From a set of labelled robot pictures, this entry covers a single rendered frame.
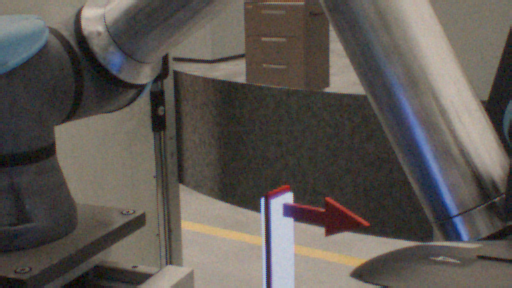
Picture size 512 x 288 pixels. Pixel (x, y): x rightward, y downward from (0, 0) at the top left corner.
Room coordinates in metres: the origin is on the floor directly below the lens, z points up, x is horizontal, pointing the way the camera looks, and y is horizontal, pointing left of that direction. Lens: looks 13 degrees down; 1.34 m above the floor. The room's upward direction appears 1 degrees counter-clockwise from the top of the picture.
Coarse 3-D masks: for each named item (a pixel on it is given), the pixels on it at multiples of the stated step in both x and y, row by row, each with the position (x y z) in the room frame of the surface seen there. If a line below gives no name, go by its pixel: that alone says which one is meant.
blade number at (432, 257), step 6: (420, 258) 0.39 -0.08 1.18; (426, 258) 0.39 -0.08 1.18; (432, 258) 0.39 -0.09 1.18; (438, 258) 0.39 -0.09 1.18; (444, 258) 0.39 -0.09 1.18; (450, 258) 0.39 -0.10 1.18; (456, 258) 0.39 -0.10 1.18; (462, 258) 0.39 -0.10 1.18; (468, 258) 0.39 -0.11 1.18; (450, 264) 0.38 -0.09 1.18; (456, 264) 0.38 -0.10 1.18; (462, 264) 0.38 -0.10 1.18; (468, 264) 0.38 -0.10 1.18
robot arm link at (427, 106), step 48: (336, 0) 0.63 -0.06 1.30; (384, 0) 0.62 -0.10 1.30; (384, 48) 0.61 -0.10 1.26; (432, 48) 0.61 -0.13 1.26; (384, 96) 0.61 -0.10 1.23; (432, 96) 0.59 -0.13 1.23; (432, 144) 0.59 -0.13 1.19; (480, 144) 0.59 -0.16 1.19; (432, 192) 0.59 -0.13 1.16; (480, 192) 0.57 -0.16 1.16; (480, 240) 0.57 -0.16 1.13
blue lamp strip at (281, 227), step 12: (276, 204) 0.48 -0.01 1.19; (276, 216) 0.48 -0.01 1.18; (276, 228) 0.48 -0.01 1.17; (288, 228) 0.49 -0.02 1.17; (276, 240) 0.48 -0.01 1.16; (288, 240) 0.49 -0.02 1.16; (276, 252) 0.48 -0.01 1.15; (288, 252) 0.49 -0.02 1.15; (276, 264) 0.48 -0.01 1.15; (288, 264) 0.49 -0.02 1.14; (276, 276) 0.48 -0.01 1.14; (288, 276) 0.49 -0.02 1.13
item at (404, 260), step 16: (384, 256) 0.39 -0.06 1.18; (400, 256) 0.39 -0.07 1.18; (416, 256) 0.40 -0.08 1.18; (464, 256) 0.40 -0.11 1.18; (480, 256) 0.40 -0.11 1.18; (496, 256) 0.39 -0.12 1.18; (352, 272) 0.36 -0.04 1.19; (368, 272) 0.36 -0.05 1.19; (384, 272) 0.36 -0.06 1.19; (400, 272) 0.36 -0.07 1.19; (416, 272) 0.36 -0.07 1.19; (432, 272) 0.37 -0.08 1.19; (448, 272) 0.37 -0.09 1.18; (464, 272) 0.37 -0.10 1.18; (480, 272) 0.37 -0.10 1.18; (496, 272) 0.37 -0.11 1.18
